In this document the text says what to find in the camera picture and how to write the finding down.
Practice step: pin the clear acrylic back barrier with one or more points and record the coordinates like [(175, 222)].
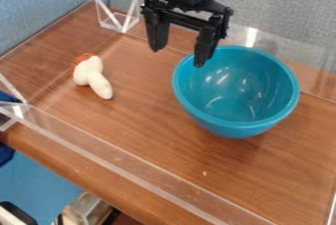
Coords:
[(312, 63)]

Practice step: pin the metal table leg frame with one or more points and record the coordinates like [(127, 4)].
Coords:
[(85, 211)]

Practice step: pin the white toy mushroom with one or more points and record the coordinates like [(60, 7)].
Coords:
[(87, 73)]

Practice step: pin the blue object at left edge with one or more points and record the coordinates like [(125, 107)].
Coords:
[(7, 151)]

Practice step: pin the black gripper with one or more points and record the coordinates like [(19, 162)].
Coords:
[(203, 15)]

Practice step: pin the clear acrylic barrier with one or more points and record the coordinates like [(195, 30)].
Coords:
[(312, 63), (151, 194)]

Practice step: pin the blue plastic bowl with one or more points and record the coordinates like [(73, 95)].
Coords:
[(240, 94)]

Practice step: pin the clear acrylic front barrier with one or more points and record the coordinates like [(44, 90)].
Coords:
[(151, 194)]

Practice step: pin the clear acrylic corner bracket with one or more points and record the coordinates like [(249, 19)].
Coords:
[(115, 20)]

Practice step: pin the black white object bottom left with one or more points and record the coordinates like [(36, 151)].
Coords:
[(13, 216)]

